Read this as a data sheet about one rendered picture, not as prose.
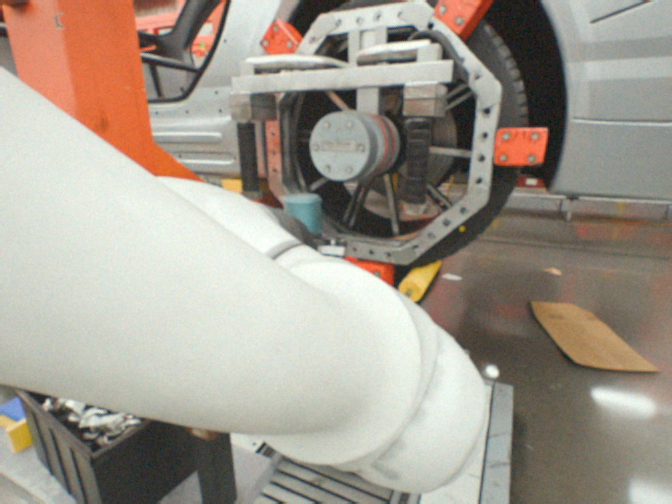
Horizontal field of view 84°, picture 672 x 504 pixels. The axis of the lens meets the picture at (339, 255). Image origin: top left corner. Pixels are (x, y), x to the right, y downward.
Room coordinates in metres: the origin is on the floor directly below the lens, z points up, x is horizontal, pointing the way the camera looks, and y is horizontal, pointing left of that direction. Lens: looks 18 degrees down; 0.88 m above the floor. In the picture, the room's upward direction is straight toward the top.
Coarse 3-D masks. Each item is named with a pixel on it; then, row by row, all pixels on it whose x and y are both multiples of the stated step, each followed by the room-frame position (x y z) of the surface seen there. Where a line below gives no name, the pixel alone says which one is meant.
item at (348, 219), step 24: (336, 48) 1.01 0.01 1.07; (312, 96) 1.08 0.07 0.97; (336, 96) 1.03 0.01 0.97; (312, 120) 1.13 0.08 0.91; (408, 120) 0.95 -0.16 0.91; (432, 120) 0.93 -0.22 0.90; (312, 168) 1.12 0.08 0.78; (312, 192) 1.06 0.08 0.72; (336, 192) 1.17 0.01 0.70; (360, 192) 1.02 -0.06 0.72; (432, 192) 0.92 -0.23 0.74; (336, 216) 1.04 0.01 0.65; (360, 216) 1.12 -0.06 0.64; (432, 216) 1.11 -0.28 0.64; (408, 240) 0.92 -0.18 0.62
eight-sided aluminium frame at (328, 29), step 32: (320, 32) 0.93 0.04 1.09; (448, 32) 0.81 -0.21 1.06; (480, 64) 0.79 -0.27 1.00; (288, 96) 1.01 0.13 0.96; (480, 96) 0.78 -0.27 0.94; (288, 128) 1.02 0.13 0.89; (480, 128) 0.78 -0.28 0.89; (288, 160) 1.02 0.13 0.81; (480, 160) 0.82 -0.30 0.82; (288, 192) 0.97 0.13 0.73; (480, 192) 0.77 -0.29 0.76; (448, 224) 0.84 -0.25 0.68; (352, 256) 0.89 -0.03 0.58; (384, 256) 0.86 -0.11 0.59; (416, 256) 0.83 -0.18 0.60
